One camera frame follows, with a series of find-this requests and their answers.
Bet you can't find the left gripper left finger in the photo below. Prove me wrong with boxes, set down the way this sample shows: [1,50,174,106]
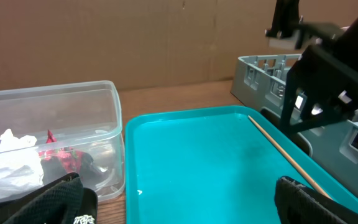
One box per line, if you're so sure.
[0,172,98,224]

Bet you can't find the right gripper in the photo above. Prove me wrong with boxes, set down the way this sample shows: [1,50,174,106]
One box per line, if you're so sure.
[265,0,358,134]

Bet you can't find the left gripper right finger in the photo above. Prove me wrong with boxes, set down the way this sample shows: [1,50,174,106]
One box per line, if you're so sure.
[274,176,358,224]

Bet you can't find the red snack wrapper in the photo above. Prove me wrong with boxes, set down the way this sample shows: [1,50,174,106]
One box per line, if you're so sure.
[38,129,86,174]

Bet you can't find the white napkin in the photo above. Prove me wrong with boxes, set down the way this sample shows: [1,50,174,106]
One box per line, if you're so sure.
[0,129,44,199]

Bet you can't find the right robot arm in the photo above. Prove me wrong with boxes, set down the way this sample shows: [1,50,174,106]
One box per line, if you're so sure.
[265,0,358,135]

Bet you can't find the grey dishwasher rack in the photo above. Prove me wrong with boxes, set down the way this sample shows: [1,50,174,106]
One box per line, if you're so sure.
[231,54,358,198]

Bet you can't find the right wooden chopstick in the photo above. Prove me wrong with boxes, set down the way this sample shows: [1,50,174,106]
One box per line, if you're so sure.
[248,116,331,199]

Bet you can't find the clear plastic bin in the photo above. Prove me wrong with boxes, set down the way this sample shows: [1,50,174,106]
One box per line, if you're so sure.
[0,81,125,202]

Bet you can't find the teal serving tray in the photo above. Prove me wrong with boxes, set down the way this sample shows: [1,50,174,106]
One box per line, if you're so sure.
[125,106,358,224]

